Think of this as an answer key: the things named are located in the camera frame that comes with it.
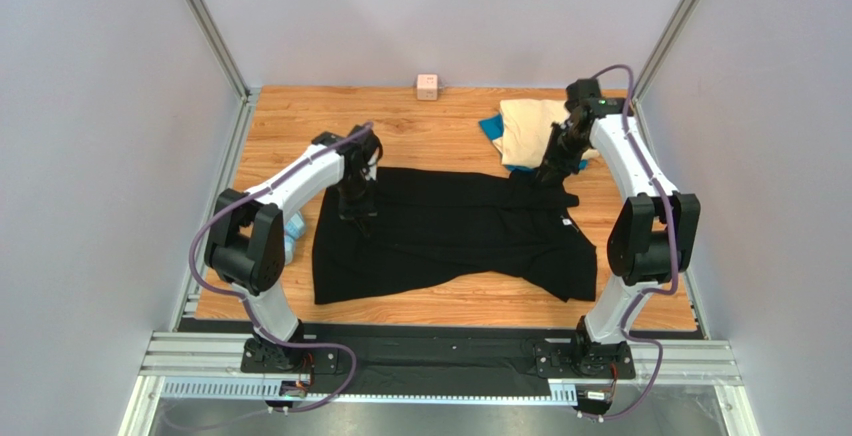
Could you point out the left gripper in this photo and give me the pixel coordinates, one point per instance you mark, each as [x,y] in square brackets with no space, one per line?
[361,215]

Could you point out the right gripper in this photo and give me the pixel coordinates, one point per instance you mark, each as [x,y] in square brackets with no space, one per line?
[549,173]

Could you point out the black t shirt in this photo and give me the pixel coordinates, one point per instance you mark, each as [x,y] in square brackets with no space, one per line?
[432,227]

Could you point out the light blue headphones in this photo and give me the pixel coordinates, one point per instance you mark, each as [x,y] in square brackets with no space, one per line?
[294,229]

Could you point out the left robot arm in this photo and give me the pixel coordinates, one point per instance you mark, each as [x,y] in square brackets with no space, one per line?
[244,241]

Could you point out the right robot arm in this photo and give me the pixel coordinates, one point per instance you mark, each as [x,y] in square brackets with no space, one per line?
[653,237]

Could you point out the cream folded t shirt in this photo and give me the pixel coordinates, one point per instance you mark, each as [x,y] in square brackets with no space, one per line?
[527,128]

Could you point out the blue folded t shirt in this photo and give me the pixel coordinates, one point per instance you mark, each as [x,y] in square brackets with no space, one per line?
[493,129]

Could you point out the small beige cube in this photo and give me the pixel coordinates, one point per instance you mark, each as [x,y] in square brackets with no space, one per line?
[427,87]

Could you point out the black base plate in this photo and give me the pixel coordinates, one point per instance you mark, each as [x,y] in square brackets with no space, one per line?
[397,360]

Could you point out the aluminium frame rail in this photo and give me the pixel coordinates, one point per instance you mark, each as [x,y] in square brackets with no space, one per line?
[667,384]

